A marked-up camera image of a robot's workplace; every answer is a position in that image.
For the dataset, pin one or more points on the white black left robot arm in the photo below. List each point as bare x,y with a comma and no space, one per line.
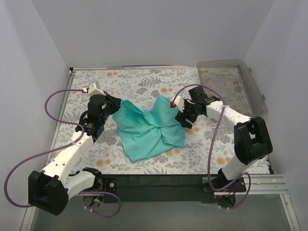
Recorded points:
52,187

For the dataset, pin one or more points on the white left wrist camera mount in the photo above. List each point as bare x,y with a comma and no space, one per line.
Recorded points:
93,89

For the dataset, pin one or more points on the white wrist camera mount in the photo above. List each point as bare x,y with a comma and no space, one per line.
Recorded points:
93,89
178,101

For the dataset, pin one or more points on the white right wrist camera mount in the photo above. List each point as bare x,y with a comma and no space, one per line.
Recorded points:
178,101

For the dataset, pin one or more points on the aluminium frame rail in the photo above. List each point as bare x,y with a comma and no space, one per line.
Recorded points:
262,184

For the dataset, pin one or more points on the teal t shirt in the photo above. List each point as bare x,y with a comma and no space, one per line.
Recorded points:
147,133

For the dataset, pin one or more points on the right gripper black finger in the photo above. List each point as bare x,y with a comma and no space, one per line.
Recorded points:
187,124
180,118

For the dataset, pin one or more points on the clear plastic bin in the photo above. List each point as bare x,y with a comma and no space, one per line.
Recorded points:
233,80

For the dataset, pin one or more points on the floral patterned table mat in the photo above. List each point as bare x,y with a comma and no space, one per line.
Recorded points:
142,87

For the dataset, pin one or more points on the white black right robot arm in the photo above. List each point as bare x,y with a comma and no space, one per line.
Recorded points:
251,136

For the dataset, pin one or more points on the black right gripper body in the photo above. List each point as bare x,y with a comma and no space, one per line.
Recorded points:
184,115

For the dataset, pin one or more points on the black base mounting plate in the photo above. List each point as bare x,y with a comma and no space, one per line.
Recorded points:
159,188

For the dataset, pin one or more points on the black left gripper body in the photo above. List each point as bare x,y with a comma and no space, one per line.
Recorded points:
111,101

